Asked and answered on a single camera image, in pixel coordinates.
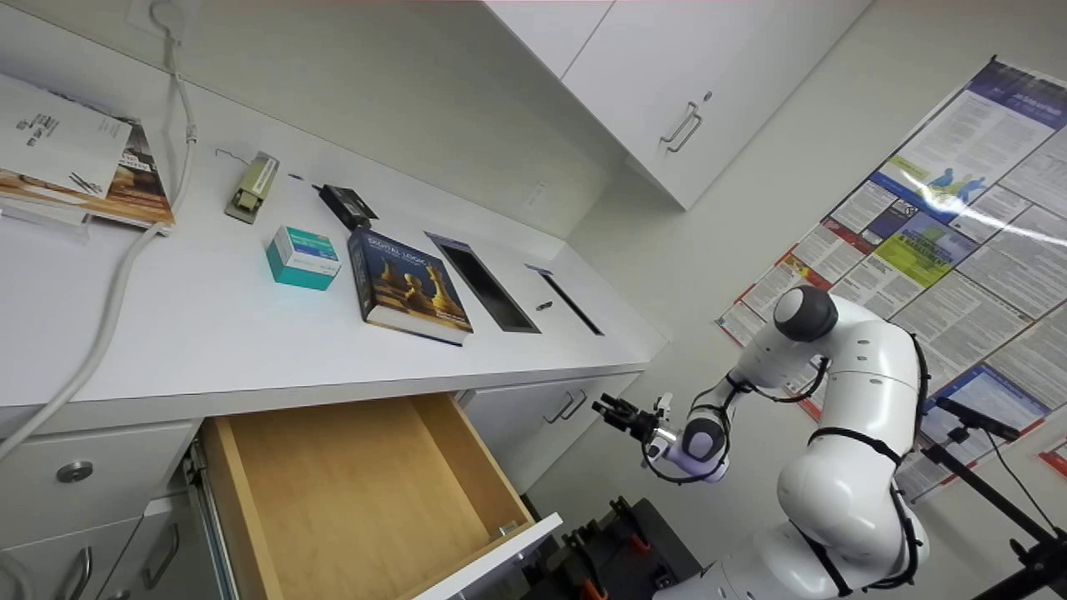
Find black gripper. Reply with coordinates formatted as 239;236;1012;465
590;390;671;447

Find teal and white box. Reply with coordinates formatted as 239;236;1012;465
262;223;343;292

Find open wooden drawer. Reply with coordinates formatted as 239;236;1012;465
198;390;568;600

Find white booklet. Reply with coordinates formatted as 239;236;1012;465
0;68;133;204

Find white lower cabinet front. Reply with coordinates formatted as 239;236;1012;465
0;521;138;600
102;486;231;600

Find small black device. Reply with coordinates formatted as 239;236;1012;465
312;181;380;233

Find beige stapler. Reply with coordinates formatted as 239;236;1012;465
224;151;280;227

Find red and white wall sign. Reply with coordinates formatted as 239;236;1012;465
1038;436;1067;478

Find dark hardcover book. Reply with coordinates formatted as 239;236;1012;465
343;227;477;345

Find thick white cable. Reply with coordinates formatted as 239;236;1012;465
0;0;203;462

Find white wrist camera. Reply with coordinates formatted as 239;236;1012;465
648;392;681;461

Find large printed wall poster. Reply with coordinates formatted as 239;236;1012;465
715;53;1067;503

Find white drawer front with lock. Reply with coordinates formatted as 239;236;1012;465
0;415;203;548

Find black camera tripod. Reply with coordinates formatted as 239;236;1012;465
919;397;1067;600

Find white upper cabinet door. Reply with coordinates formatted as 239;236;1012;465
563;0;771;165
484;0;621;78

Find white upper door with lock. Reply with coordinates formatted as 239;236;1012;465
641;0;877;213

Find red handled tool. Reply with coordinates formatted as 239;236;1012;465
615;503;657;563

